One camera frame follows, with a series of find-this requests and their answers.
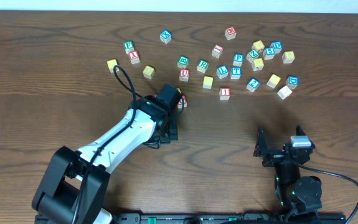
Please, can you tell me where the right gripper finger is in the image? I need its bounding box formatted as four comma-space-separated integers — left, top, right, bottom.
296, 125, 315, 148
253, 128, 268, 157

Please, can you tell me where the red u block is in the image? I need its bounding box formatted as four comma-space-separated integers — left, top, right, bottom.
177, 95, 187, 109
179, 68, 190, 82

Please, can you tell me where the green R block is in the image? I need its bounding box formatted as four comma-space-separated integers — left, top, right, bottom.
197, 60, 209, 73

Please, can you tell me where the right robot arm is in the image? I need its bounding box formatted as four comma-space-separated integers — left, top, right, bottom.
253, 126, 322, 222

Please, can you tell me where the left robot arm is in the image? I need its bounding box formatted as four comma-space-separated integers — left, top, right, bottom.
32, 85, 182, 223

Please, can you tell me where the yellow O block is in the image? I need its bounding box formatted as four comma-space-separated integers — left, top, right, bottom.
143, 65, 155, 80

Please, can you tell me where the green B block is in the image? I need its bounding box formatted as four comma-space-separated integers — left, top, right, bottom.
177, 55, 189, 69

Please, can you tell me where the white block right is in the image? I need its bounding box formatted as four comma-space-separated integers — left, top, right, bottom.
277, 86, 292, 100

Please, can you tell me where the plain yellow block centre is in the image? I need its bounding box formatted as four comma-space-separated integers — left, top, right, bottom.
203, 76, 214, 89

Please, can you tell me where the blue D block lower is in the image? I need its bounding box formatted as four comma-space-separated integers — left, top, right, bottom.
286, 76, 299, 90

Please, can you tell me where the blue d block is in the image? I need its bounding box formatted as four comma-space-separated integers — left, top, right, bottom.
286, 76, 299, 90
270, 41, 283, 54

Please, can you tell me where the red Y block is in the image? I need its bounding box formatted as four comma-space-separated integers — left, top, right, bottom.
129, 50, 140, 64

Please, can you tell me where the red I block lower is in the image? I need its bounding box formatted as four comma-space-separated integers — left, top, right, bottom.
219, 87, 231, 100

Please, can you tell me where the red i block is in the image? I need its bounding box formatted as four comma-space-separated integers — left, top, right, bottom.
219, 87, 231, 100
211, 44, 224, 58

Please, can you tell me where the blue L block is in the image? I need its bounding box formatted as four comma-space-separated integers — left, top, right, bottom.
216, 65, 229, 79

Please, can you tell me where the blue X block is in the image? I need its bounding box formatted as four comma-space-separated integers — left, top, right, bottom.
160, 30, 172, 44

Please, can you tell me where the green F block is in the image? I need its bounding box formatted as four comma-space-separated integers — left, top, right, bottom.
123, 40, 134, 54

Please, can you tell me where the blue 2 block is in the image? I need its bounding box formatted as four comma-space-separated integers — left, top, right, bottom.
247, 78, 260, 93

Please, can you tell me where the yellow block far left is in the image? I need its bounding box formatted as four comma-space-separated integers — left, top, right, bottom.
106, 59, 120, 73

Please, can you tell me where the red I block upper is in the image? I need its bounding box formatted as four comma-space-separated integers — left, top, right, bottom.
211, 44, 224, 58

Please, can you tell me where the blue T block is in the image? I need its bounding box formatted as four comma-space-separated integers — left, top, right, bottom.
230, 67, 242, 80

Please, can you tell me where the yellow 8 block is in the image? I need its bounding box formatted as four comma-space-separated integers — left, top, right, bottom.
282, 51, 295, 64

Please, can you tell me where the yellow block below Z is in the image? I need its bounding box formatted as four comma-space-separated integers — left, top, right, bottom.
252, 58, 264, 71

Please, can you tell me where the blue P block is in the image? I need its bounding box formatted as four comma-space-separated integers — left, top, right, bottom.
233, 54, 244, 67

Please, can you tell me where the blue 5 block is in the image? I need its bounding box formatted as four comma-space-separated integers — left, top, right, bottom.
263, 47, 275, 60

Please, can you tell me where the blue D block upper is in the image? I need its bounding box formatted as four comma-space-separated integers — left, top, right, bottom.
270, 41, 283, 54

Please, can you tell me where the green Z block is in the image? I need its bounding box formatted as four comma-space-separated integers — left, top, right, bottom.
246, 49, 260, 63

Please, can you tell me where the red block top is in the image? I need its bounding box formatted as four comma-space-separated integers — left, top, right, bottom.
225, 26, 237, 40

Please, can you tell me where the yellow block top right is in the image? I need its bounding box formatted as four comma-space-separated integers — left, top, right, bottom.
252, 40, 265, 53

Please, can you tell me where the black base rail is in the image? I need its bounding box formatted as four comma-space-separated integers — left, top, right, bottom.
34, 212, 347, 224

